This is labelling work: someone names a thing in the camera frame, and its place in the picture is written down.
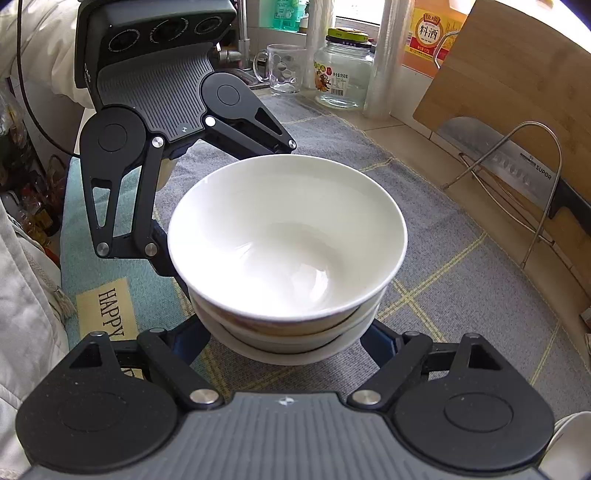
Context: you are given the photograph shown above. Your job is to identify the glass mug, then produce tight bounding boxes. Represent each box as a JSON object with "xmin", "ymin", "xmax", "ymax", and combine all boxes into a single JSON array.
[{"xmin": 252, "ymin": 44, "xmax": 305, "ymax": 94}]

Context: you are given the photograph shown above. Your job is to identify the grey green checked cloth mat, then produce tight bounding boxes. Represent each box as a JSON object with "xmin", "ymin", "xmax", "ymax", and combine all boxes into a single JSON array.
[{"xmin": 59, "ymin": 94, "xmax": 591, "ymax": 416}]

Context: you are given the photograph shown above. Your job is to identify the glass jar green lid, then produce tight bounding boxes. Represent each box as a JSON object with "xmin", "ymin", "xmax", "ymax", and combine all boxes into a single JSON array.
[{"xmin": 314, "ymin": 27, "xmax": 374, "ymax": 110}]

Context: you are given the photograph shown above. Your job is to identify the white bowl pink flowers front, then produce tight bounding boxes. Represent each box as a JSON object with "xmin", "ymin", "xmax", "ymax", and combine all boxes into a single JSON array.
[{"xmin": 197, "ymin": 300, "xmax": 381, "ymax": 366}]

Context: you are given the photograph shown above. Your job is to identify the plain white bowl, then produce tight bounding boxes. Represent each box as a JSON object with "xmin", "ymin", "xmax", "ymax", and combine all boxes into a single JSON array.
[{"xmin": 167, "ymin": 154, "xmax": 408, "ymax": 324}]

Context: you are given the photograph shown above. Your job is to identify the chrome sink faucet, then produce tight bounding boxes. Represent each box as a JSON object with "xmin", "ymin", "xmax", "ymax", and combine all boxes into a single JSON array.
[{"xmin": 212, "ymin": 0, "xmax": 259, "ymax": 89}]

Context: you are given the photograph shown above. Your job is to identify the green dish soap bottle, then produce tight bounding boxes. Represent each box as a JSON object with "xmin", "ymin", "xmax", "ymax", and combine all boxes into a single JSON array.
[{"xmin": 259, "ymin": 0, "xmax": 308, "ymax": 32}]

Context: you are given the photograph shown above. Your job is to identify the cleaver with black handle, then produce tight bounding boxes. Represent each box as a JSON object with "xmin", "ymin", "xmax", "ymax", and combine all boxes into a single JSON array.
[{"xmin": 437, "ymin": 116, "xmax": 590, "ymax": 234}]

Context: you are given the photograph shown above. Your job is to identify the orange cooking wine bottle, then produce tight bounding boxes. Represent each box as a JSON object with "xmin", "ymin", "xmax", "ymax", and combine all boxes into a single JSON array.
[{"xmin": 403, "ymin": 0, "xmax": 474, "ymax": 78}]

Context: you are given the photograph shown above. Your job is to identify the wire knife stand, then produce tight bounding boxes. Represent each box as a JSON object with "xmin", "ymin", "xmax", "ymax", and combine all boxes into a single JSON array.
[{"xmin": 434, "ymin": 31, "xmax": 565, "ymax": 271}]

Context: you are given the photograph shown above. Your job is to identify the bamboo cutting board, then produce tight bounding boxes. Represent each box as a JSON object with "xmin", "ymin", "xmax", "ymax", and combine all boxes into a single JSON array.
[{"xmin": 414, "ymin": 1, "xmax": 590, "ymax": 197}]

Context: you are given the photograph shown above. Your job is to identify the white bowl pink flowers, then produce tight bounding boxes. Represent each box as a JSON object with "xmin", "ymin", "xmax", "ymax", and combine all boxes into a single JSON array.
[
  {"xmin": 197, "ymin": 300, "xmax": 381, "ymax": 366},
  {"xmin": 189, "ymin": 288, "xmax": 386, "ymax": 352}
]

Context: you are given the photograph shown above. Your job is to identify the stack of clear plastic cups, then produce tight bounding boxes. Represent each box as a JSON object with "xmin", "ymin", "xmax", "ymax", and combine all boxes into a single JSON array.
[{"xmin": 363, "ymin": 0, "xmax": 415, "ymax": 120}]

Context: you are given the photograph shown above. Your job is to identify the roll of plastic wrap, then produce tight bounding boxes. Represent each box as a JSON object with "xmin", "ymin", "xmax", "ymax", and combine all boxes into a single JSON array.
[{"xmin": 303, "ymin": 0, "xmax": 334, "ymax": 90}]

